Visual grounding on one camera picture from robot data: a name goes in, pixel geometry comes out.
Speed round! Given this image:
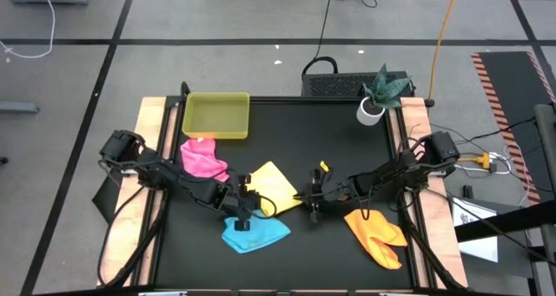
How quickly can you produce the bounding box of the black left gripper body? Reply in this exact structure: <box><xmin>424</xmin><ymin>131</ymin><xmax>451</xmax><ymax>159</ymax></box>
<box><xmin>232</xmin><ymin>173</ymin><xmax>262</xmax><ymax>233</ymax></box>

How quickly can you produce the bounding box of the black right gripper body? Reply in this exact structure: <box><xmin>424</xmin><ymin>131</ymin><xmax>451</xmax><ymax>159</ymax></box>
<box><xmin>308</xmin><ymin>167</ymin><xmax>354</xmax><ymax>225</ymax></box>

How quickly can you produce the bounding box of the yellow microfiber towel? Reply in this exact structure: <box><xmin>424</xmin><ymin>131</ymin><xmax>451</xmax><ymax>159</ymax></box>
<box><xmin>245</xmin><ymin>160</ymin><xmax>304</xmax><ymax>218</ymax></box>

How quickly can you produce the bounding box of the blue microfiber towel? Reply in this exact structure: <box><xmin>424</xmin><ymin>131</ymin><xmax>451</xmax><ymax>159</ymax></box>
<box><xmin>221</xmin><ymin>208</ymin><xmax>292</xmax><ymax>254</ymax></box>

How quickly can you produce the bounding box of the orange microfiber towel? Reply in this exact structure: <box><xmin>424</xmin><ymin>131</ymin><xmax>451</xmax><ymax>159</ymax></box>
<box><xmin>343</xmin><ymin>207</ymin><xmax>409</xmax><ymax>271</ymax></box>

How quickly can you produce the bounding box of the yellow-green plastic bin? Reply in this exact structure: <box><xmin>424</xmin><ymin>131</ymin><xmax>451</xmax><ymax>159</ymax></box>
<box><xmin>182</xmin><ymin>91</ymin><xmax>251</xmax><ymax>140</ymax></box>

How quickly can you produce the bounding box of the pink microfiber towel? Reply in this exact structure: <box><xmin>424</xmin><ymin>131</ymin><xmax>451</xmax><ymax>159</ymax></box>
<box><xmin>180</xmin><ymin>138</ymin><xmax>230</xmax><ymax>183</ymax></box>

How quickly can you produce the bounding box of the snake plant in white pot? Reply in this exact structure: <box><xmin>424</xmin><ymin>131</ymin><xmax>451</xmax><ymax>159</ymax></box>
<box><xmin>355</xmin><ymin>63</ymin><xmax>413</xmax><ymax>127</ymax></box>

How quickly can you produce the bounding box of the black perforated equipment box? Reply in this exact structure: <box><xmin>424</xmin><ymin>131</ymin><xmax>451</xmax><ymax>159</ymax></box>
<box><xmin>301</xmin><ymin>70</ymin><xmax>416</xmax><ymax>99</ymax></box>

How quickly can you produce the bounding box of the light wooden side board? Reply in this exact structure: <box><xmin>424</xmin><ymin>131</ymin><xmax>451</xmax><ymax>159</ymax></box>
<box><xmin>387</xmin><ymin>95</ymin><xmax>470</xmax><ymax>289</ymax></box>
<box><xmin>96</xmin><ymin>95</ymin><xmax>180</xmax><ymax>288</ymax></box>

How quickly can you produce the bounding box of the black sheet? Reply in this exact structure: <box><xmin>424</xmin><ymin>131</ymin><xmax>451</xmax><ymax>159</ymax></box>
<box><xmin>91</xmin><ymin>164</ymin><xmax>128</xmax><ymax>226</ymax></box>

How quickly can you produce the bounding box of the yellow power splitter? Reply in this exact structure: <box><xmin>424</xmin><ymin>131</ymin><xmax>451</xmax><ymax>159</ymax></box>
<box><xmin>459</xmin><ymin>151</ymin><xmax>493</xmax><ymax>168</ymax></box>

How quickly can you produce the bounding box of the white paper sheet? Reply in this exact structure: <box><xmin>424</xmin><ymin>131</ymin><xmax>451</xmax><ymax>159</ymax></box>
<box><xmin>451</xmin><ymin>197</ymin><xmax>500</xmax><ymax>264</ymax></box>

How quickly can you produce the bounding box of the black hazard-striped floor mat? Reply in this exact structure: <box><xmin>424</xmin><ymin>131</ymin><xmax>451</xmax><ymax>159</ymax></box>
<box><xmin>470</xmin><ymin>50</ymin><xmax>556</xmax><ymax>207</ymax></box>

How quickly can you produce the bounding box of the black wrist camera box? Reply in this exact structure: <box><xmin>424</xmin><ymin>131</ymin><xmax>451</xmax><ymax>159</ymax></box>
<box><xmin>211</xmin><ymin>181</ymin><xmax>235</xmax><ymax>213</ymax></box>
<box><xmin>347</xmin><ymin>174</ymin><xmax>374</xmax><ymax>200</ymax></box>

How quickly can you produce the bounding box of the black table frame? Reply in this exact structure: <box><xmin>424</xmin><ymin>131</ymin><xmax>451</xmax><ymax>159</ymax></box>
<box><xmin>147</xmin><ymin>81</ymin><xmax>435</xmax><ymax>295</ymax></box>

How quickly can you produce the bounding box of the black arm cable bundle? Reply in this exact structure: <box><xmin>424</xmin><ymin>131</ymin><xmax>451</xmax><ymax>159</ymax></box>
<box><xmin>395</xmin><ymin>190</ymin><xmax>468</xmax><ymax>291</ymax></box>
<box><xmin>96</xmin><ymin>186</ymin><xmax>169</xmax><ymax>288</ymax></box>

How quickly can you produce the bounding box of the white power cord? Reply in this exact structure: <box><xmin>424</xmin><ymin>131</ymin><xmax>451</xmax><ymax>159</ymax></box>
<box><xmin>453</xmin><ymin>146</ymin><xmax>516</xmax><ymax>176</ymax></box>

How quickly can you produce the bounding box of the black power cable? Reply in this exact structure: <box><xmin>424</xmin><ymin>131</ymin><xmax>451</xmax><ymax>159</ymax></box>
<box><xmin>301</xmin><ymin>0</ymin><xmax>393</xmax><ymax>76</ymax></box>

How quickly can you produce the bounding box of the long orange-yellow cable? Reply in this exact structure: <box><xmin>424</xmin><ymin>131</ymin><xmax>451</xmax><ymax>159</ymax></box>
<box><xmin>427</xmin><ymin>0</ymin><xmax>461</xmax><ymax>109</ymax></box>

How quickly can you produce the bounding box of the black overhead camera frame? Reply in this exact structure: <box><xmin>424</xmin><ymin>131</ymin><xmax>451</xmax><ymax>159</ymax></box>
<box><xmin>453</xmin><ymin>103</ymin><xmax>556</xmax><ymax>296</ymax></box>

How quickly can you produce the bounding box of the white floor cable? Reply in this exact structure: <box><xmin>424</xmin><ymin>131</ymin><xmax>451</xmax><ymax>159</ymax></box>
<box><xmin>0</xmin><ymin>0</ymin><xmax>57</xmax><ymax>61</ymax></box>

